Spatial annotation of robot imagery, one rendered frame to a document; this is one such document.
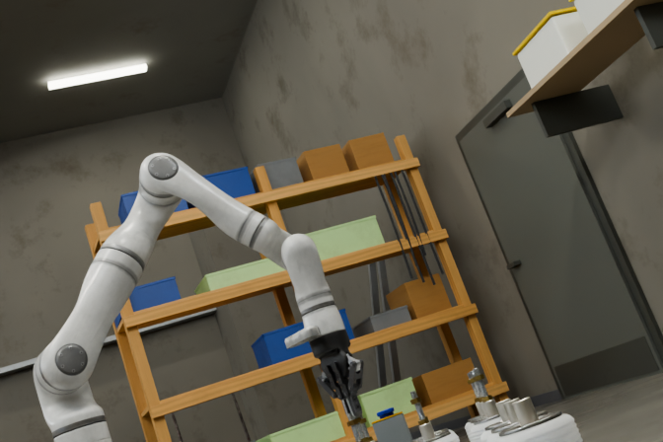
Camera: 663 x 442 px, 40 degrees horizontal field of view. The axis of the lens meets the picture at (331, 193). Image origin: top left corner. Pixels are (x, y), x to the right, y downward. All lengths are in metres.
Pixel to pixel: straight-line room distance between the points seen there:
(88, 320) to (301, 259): 0.41
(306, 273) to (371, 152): 5.75
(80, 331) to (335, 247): 5.43
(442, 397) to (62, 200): 6.93
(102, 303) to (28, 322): 10.41
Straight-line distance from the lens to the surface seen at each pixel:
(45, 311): 12.11
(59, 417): 1.65
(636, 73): 5.50
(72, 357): 1.64
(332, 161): 7.30
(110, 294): 1.69
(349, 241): 7.04
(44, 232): 12.38
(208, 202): 1.78
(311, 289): 1.74
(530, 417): 1.07
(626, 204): 5.81
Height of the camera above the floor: 0.31
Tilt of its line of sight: 14 degrees up
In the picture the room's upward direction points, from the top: 20 degrees counter-clockwise
